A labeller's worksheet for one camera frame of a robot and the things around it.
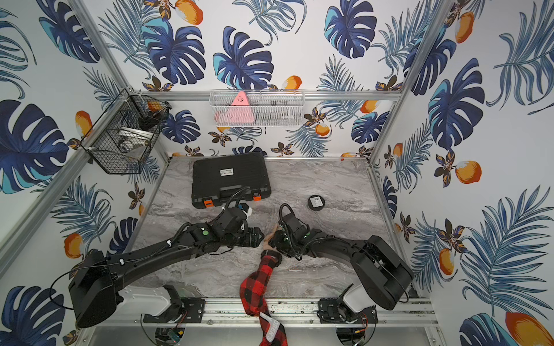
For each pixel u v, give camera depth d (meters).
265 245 0.85
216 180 1.03
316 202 1.01
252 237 0.70
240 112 0.90
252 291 0.73
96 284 0.40
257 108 0.93
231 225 0.61
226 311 0.76
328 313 0.73
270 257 0.81
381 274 0.44
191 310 0.74
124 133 0.78
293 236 0.69
